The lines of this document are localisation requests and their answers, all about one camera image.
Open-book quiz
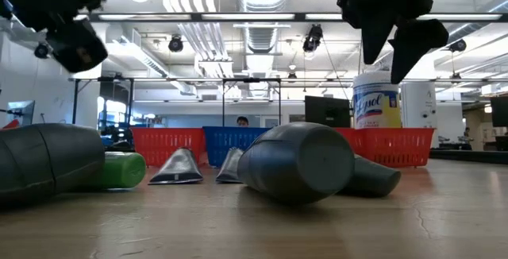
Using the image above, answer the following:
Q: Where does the grey plastic bottle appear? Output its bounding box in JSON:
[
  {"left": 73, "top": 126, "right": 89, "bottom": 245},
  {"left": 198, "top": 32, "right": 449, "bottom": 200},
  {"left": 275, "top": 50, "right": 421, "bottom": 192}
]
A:
[
  {"left": 237, "top": 121, "right": 356, "bottom": 206},
  {"left": 0, "top": 122, "right": 106, "bottom": 205}
]

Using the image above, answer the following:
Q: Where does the green plastic bottle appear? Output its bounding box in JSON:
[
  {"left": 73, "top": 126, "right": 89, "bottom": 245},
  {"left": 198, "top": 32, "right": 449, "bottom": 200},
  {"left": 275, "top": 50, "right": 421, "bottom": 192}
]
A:
[{"left": 97, "top": 151, "right": 147, "bottom": 191}]

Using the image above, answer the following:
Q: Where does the silver squeeze tube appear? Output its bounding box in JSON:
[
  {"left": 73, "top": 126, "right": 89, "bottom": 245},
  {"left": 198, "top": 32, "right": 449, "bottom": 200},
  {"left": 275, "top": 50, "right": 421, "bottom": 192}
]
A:
[
  {"left": 148, "top": 147, "right": 205, "bottom": 186},
  {"left": 215, "top": 147, "right": 245, "bottom": 184}
]

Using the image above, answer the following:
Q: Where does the Lysol wipes canister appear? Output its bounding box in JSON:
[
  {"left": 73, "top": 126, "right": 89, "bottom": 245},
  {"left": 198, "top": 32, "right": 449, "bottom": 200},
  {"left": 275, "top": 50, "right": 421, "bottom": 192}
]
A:
[{"left": 352, "top": 71, "right": 403, "bottom": 130}]

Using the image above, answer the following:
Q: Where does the grey tilted monitor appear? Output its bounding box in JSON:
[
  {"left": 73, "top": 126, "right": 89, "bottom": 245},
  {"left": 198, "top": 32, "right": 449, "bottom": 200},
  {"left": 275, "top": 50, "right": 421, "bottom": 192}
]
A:
[{"left": 6, "top": 99, "right": 37, "bottom": 127}]

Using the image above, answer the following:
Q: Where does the black monitor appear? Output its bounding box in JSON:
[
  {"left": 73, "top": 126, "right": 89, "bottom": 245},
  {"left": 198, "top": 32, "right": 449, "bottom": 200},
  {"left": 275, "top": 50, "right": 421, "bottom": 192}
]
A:
[
  {"left": 304, "top": 95, "right": 352, "bottom": 129},
  {"left": 490, "top": 96, "right": 508, "bottom": 129}
]

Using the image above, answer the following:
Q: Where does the red plastic basket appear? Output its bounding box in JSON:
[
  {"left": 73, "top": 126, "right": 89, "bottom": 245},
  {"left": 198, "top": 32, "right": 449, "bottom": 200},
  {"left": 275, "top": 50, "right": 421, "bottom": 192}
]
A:
[
  {"left": 334, "top": 126, "right": 436, "bottom": 169},
  {"left": 131, "top": 126, "right": 206, "bottom": 168}
]

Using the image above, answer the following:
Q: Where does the black neighbouring table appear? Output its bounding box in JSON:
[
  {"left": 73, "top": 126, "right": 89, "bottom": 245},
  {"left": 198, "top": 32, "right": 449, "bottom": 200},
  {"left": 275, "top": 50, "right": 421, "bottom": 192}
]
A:
[{"left": 429, "top": 148, "right": 508, "bottom": 166}]

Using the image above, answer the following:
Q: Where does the blue plastic basket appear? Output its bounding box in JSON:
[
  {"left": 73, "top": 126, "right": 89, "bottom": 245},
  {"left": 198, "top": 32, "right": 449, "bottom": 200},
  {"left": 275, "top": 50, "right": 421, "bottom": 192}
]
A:
[{"left": 202, "top": 126, "right": 271, "bottom": 168}]

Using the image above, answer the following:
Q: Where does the black hanging ceiling camera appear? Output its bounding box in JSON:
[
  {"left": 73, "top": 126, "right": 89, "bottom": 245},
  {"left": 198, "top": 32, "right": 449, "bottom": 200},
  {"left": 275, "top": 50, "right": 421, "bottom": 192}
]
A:
[
  {"left": 302, "top": 23, "right": 325, "bottom": 54},
  {"left": 167, "top": 33, "right": 185, "bottom": 54},
  {"left": 33, "top": 42, "right": 51, "bottom": 60},
  {"left": 448, "top": 38, "right": 468, "bottom": 54}
]

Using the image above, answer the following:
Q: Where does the black overhead frame bar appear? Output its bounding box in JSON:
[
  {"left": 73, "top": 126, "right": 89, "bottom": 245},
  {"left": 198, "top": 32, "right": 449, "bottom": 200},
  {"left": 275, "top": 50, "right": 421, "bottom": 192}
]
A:
[{"left": 74, "top": 11, "right": 508, "bottom": 23}]

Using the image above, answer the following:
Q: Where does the black metal frame stand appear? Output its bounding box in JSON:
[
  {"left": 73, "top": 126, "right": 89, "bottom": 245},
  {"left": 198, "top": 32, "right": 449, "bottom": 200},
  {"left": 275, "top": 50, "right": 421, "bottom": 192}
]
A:
[{"left": 71, "top": 76, "right": 283, "bottom": 128}]

